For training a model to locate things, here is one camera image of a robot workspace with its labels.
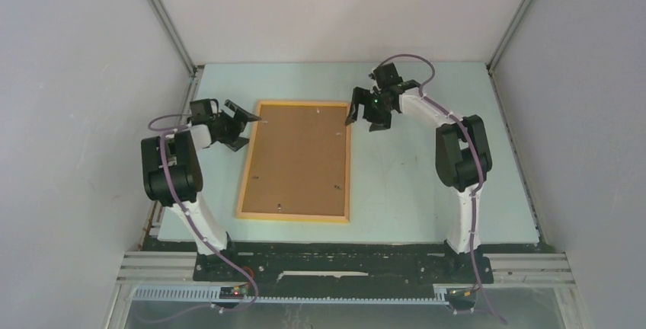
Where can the brown cardboard backing board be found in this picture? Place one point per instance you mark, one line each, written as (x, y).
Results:
(298, 160)

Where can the grey slotted cable duct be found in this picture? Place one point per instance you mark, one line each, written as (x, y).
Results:
(213, 294)

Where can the left aluminium corner post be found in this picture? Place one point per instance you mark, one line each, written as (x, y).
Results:
(167, 24)

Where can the right aluminium corner post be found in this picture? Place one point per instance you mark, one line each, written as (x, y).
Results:
(514, 25)

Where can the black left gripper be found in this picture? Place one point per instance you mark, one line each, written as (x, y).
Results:
(240, 116)

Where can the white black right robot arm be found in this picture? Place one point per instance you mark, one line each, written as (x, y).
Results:
(462, 153)

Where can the aluminium front rail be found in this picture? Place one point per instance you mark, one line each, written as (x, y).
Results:
(551, 270)

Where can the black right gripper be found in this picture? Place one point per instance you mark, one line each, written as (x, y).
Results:
(360, 97)

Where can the orange wooden picture frame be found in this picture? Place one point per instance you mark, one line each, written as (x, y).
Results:
(244, 200)

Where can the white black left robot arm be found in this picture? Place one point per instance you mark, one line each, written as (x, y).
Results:
(171, 172)

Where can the aluminium corner post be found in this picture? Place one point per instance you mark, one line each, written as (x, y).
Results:
(514, 25)
(167, 24)

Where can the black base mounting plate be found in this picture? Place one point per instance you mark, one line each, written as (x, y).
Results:
(347, 271)

